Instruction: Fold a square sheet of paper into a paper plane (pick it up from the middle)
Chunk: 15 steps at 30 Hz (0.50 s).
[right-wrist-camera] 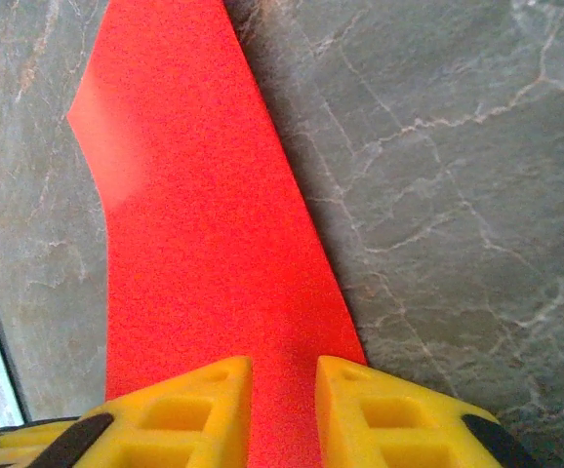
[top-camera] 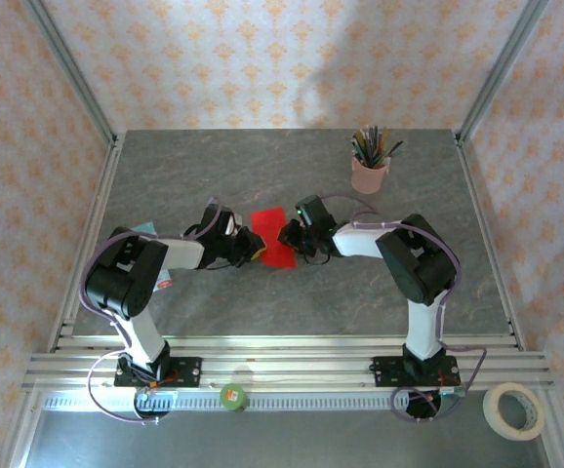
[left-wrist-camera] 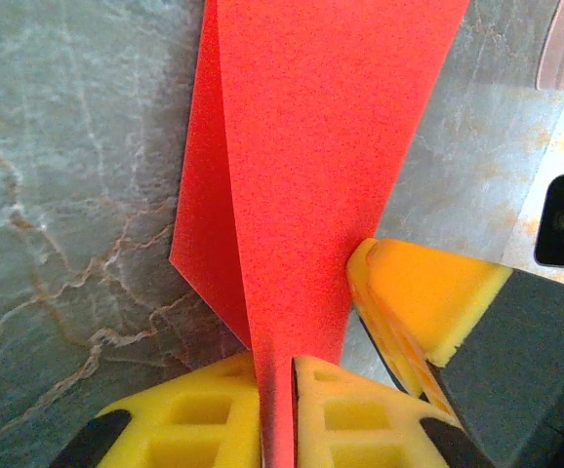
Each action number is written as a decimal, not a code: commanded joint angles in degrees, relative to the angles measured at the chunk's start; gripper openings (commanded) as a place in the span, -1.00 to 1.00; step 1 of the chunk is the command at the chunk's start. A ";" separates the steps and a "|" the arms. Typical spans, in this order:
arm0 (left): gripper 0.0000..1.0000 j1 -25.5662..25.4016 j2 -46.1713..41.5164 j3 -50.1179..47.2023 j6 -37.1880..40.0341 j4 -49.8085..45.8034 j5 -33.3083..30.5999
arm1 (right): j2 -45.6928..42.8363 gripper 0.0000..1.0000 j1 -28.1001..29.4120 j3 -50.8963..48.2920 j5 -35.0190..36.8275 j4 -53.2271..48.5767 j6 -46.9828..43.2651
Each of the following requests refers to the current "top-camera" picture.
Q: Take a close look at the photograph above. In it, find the red cloth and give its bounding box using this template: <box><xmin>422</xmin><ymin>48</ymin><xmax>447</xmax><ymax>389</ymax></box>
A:
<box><xmin>250</xmin><ymin>207</ymin><xmax>298</xmax><ymax>269</ymax></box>

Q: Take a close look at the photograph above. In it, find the pink pencil cup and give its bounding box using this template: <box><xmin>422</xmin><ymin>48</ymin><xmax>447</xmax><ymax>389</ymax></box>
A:
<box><xmin>350</xmin><ymin>154</ymin><xmax>390</xmax><ymax>195</ymax></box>

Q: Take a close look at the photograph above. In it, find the tan pencil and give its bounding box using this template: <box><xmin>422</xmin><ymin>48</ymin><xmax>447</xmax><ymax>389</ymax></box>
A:
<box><xmin>353</xmin><ymin>129</ymin><xmax>370</xmax><ymax>162</ymax></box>

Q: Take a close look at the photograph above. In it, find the dark leaning pencil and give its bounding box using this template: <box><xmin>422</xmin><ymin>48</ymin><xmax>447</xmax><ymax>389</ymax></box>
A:
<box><xmin>377</xmin><ymin>140</ymin><xmax>404</xmax><ymax>165</ymax></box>

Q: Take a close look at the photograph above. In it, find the green round tape roll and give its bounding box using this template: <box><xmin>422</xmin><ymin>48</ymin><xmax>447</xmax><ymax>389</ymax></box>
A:
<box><xmin>219</xmin><ymin>382</ymin><xmax>250</xmax><ymax>414</ymax></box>

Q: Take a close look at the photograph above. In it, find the white masking tape roll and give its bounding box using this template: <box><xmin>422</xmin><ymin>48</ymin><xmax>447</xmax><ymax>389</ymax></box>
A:
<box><xmin>481</xmin><ymin>382</ymin><xmax>546</xmax><ymax>442</ymax></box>

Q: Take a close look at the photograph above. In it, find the aluminium rail frame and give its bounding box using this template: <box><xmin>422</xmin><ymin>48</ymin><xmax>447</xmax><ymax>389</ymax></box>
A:
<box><xmin>20</xmin><ymin>333</ymin><xmax>556</xmax><ymax>394</ymax></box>

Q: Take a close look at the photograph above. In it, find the aluminium side rail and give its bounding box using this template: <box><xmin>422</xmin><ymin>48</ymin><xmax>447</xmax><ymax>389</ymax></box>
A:
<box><xmin>452</xmin><ymin>131</ymin><xmax>527</xmax><ymax>352</ymax></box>
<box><xmin>47</xmin><ymin>134</ymin><xmax>127</xmax><ymax>352</ymax></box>

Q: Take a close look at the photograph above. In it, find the grey slotted cable duct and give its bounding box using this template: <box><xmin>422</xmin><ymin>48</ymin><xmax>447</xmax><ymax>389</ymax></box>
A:
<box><xmin>42</xmin><ymin>392</ymin><xmax>410</xmax><ymax>413</ymax></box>

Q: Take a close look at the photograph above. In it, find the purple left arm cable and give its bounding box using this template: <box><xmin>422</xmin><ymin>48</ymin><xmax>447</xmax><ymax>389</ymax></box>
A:
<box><xmin>79</xmin><ymin>196</ymin><xmax>224</xmax><ymax>425</ymax></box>

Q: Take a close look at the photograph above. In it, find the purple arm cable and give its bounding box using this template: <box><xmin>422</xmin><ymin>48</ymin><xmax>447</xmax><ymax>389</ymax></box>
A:
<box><xmin>318</xmin><ymin>193</ymin><xmax>488</xmax><ymax>424</ymax></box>
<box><xmin>79</xmin><ymin>196</ymin><xmax>224</xmax><ymax>425</ymax></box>

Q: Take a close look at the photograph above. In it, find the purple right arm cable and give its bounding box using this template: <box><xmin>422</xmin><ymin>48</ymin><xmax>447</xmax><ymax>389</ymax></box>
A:
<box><xmin>318</xmin><ymin>193</ymin><xmax>488</xmax><ymax>424</ymax></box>

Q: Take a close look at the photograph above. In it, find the aluminium corner post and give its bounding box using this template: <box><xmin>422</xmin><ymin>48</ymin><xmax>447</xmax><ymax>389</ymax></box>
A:
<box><xmin>22</xmin><ymin>0</ymin><xmax>120</xmax><ymax>147</ymax></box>
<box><xmin>455</xmin><ymin>0</ymin><xmax>551</xmax><ymax>145</ymax></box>

